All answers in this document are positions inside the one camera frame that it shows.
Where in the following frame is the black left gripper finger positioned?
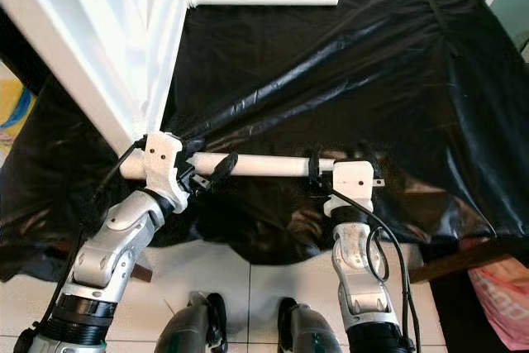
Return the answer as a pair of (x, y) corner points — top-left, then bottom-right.
(208, 151), (240, 189)

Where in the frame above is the pink plastic bag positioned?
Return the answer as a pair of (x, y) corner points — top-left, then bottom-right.
(467, 241), (529, 351)

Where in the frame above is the yellow cardboard box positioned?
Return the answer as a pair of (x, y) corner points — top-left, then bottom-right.
(0, 80), (36, 152)

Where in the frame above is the grey robot right leg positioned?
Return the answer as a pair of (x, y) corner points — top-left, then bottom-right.
(277, 297), (341, 353)

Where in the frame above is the brown wooden table leg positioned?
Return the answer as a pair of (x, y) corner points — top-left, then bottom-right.
(409, 237), (529, 284)
(131, 260), (155, 283)

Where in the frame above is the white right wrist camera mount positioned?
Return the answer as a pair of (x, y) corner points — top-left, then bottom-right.
(331, 160), (375, 210)

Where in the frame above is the grey robot leg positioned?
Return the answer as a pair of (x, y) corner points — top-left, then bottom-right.
(277, 297), (341, 353)
(155, 291), (229, 353)

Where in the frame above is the black door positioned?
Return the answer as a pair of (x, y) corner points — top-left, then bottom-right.
(0, 18), (52, 93)

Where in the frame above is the black plastic table cloth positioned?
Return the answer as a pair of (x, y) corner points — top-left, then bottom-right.
(0, 0), (529, 281)

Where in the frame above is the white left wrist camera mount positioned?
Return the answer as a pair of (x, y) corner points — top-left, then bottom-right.
(144, 131), (188, 213)

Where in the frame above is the grey robot left leg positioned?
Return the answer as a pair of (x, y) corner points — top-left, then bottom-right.
(155, 291), (229, 353)

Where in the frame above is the white plastic table top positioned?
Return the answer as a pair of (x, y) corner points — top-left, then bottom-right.
(0, 0), (188, 157)

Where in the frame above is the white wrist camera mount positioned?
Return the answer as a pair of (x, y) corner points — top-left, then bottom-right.
(331, 160), (375, 210)
(144, 131), (188, 213)

